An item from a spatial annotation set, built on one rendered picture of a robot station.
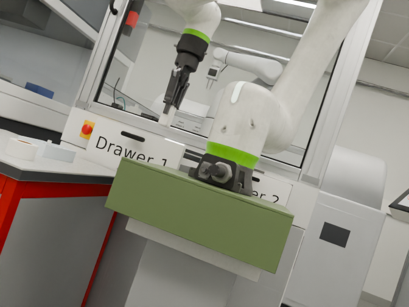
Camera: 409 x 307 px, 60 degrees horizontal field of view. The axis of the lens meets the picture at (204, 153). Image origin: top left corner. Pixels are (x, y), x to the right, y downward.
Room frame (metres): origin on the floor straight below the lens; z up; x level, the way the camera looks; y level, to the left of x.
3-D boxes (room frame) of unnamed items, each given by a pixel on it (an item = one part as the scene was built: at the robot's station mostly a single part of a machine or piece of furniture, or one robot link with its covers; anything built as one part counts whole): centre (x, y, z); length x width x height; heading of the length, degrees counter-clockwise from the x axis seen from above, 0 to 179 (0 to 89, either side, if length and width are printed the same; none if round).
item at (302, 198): (1.78, -0.03, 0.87); 1.02 x 0.95 x 0.14; 76
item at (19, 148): (0.91, 0.45, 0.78); 0.07 x 0.07 x 0.04
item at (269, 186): (1.25, -0.18, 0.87); 0.29 x 0.02 x 0.11; 76
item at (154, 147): (1.03, 0.20, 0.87); 0.29 x 0.02 x 0.11; 76
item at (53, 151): (1.12, 0.46, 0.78); 0.12 x 0.08 x 0.04; 154
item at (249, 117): (0.84, -0.07, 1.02); 0.16 x 0.13 x 0.19; 145
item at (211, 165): (0.77, -0.05, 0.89); 0.26 x 0.15 x 0.06; 165
